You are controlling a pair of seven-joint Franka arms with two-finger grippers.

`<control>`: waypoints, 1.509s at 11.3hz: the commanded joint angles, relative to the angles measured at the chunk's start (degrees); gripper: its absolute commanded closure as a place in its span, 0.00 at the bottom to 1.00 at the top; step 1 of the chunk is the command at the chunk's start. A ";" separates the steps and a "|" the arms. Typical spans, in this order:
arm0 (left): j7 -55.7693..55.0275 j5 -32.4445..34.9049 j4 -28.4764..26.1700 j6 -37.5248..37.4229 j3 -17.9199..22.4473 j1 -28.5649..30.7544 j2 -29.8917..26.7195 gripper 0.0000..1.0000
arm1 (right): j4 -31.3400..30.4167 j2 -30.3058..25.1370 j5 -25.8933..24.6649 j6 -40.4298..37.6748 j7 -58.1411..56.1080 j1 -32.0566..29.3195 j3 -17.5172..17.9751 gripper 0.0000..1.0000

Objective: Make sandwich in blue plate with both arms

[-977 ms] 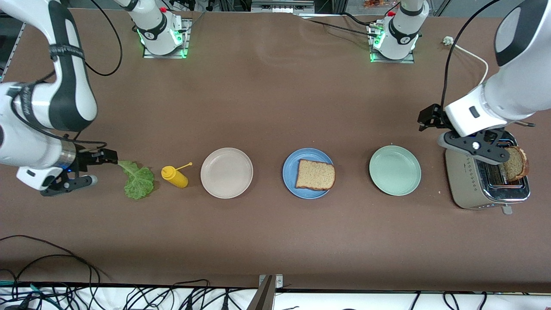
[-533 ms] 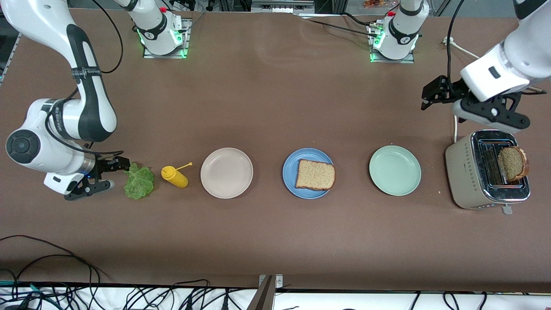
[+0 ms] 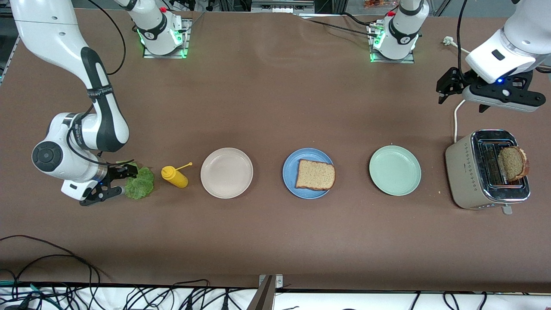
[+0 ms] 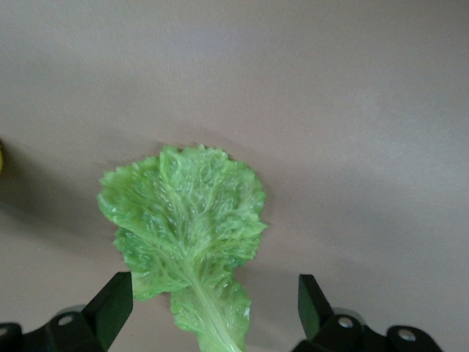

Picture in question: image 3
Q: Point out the orange patterned packet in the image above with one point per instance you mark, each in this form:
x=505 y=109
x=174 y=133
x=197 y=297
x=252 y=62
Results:
x=379 y=3

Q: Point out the silver metal bracket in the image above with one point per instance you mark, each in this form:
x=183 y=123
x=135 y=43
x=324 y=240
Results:
x=279 y=280

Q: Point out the yellow mustard squeeze bottle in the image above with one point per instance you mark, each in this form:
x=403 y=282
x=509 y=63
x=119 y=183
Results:
x=176 y=177

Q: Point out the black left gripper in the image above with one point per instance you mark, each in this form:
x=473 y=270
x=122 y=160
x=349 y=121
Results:
x=454 y=81

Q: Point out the green lettuce leaf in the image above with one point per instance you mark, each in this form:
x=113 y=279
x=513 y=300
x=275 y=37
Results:
x=142 y=185

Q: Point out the aluminium table edge profile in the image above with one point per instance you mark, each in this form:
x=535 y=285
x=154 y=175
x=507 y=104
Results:
x=13 y=51

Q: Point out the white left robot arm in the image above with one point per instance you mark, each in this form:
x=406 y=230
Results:
x=400 y=38

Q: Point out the beige chrome toaster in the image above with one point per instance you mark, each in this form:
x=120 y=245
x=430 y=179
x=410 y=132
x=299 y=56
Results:
x=462 y=172

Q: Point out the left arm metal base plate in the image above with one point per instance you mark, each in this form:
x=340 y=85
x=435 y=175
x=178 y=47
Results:
x=391 y=61

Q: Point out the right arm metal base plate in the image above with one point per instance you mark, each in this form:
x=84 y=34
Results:
x=165 y=57

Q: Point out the blue round plate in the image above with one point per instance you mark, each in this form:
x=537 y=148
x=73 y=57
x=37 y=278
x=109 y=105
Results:
x=288 y=172

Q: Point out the green round plate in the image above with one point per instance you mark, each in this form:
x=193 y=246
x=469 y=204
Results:
x=395 y=170

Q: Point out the dark aluminium beam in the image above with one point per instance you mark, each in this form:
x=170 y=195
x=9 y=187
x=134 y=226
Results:
x=262 y=297

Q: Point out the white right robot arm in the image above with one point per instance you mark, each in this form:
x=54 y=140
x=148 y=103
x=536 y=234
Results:
x=51 y=26

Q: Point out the grey metal box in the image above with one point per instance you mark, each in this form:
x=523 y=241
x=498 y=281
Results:
x=280 y=6

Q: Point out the brown bread slice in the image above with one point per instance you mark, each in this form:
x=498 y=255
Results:
x=314 y=175
x=512 y=163

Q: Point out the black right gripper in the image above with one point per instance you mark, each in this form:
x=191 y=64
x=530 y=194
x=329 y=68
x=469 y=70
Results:
x=113 y=173

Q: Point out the beige round plate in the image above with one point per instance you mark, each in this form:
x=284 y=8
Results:
x=227 y=173

